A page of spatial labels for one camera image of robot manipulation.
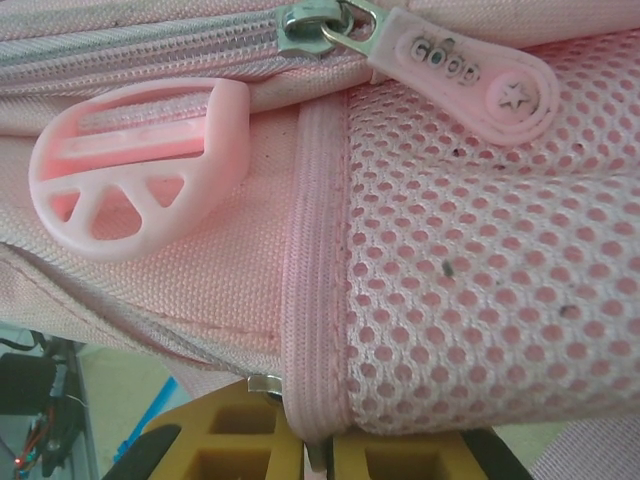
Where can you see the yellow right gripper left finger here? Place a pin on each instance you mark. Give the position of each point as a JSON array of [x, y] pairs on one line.
[[235, 450]]

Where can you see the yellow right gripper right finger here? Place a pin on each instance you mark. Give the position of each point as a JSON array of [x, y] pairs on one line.
[[425, 457]]

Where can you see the pink student backpack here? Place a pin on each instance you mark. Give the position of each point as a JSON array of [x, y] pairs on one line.
[[410, 240]]

